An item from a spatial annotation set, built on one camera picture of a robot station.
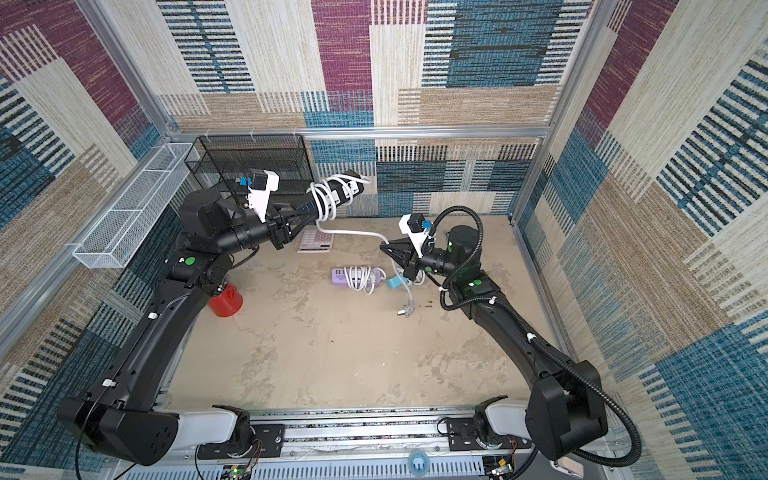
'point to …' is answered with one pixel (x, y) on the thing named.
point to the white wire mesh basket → (114, 241)
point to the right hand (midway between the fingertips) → (388, 247)
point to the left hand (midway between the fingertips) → (311, 211)
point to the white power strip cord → (409, 307)
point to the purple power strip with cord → (361, 278)
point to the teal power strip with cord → (395, 282)
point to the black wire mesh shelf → (222, 161)
